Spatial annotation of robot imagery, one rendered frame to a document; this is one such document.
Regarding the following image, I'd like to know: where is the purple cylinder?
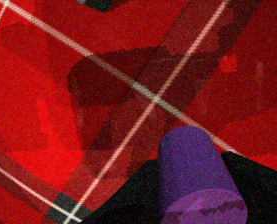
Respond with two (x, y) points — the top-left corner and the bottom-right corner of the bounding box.
(157, 125), (248, 224)

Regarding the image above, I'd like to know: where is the grey square block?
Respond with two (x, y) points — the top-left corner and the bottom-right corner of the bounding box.
(78, 0), (114, 14)

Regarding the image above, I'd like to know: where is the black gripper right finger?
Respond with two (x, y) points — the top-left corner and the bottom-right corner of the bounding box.
(220, 151), (277, 224)

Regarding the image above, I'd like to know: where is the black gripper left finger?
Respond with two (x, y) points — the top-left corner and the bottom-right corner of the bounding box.
(78, 159), (161, 224)

